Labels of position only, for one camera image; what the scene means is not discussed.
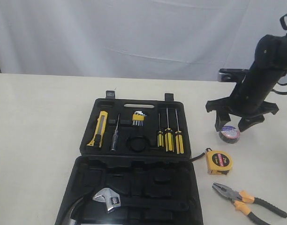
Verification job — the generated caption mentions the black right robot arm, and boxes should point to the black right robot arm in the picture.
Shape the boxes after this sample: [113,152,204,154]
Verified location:
[205,35,287,132]

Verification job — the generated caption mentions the black plastic tool case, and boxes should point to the black plastic tool case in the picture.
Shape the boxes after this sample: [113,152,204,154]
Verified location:
[55,90,203,225]

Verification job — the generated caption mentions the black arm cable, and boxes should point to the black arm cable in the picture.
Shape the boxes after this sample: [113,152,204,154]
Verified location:
[271,13,287,96]

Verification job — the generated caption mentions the middle yellow black screwdriver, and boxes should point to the middle yellow black screwdriver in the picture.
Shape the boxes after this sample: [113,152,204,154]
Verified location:
[165,108,174,152]

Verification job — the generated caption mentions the yellow black screwdriver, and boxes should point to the yellow black screwdriver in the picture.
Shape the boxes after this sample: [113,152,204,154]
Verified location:
[165,108,174,152]
[157,113,164,148]
[175,109,184,154]

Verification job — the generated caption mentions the steel claw hammer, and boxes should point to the steel claw hammer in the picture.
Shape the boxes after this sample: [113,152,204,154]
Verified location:
[67,197,86,225]

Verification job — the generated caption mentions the left yellow black screwdriver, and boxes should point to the left yellow black screwdriver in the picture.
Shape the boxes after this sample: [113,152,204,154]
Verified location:
[157,113,164,148]

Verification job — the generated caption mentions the black electrical tape roll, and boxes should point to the black electrical tape roll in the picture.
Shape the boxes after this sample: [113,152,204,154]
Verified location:
[219,126,240,144]

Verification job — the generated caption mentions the orange handled combination pliers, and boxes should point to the orange handled combination pliers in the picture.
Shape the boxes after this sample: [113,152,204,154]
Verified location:
[212,182,287,225]

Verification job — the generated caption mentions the right yellow black screwdriver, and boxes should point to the right yellow black screwdriver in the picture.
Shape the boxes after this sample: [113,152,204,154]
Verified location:
[175,109,184,154]

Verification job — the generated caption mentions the yellow hex key set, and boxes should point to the yellow hex key set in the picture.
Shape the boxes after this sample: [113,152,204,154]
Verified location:
[132,111,147,126]

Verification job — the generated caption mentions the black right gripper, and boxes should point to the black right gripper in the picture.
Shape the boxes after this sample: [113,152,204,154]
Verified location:
[205,63,286,132]

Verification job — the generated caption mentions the silver adjustable wrench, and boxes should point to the silver adjustable wrench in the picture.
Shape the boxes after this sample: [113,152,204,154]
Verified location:
[92,187,189,213]

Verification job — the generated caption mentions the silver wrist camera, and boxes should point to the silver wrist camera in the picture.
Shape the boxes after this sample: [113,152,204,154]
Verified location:
[218,68,249,83]

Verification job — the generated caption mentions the yellow tape measure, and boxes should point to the yellow tape measure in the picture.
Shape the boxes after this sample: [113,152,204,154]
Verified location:
[189,148,234,175]

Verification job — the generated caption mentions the yellow utility knife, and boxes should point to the yellow utility knife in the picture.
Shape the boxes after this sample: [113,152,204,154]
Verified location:
[87,111,108,148]

